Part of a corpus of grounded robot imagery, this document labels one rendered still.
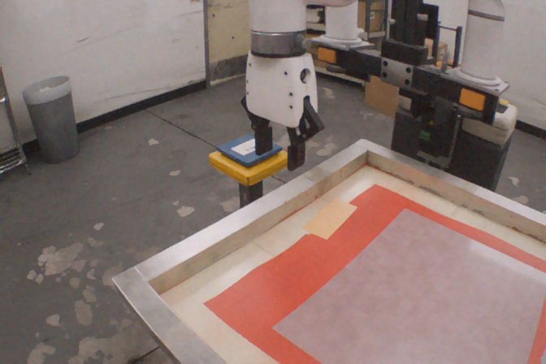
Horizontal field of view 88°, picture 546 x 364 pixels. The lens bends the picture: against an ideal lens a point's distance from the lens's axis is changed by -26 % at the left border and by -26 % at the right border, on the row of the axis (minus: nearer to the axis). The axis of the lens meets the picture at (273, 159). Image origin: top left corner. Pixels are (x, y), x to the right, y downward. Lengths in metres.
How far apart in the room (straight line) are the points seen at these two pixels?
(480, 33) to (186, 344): 0.82
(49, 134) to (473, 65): 2.93
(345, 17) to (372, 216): 0.62
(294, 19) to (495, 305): 0.48
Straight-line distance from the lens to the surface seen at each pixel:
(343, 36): 1.08
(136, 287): 0.48
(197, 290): 0.50
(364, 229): 0.60
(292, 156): 0.53
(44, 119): 3.09
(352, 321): 0.47
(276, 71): 0.48
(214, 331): 0.46
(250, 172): 0.74
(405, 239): 0.60
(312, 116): 0.48
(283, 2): 0.46
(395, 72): 0.99
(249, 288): 0.50
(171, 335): 0.42
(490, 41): 0.88
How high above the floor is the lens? 1.33
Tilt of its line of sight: 29 degrees down
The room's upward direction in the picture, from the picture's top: straight up
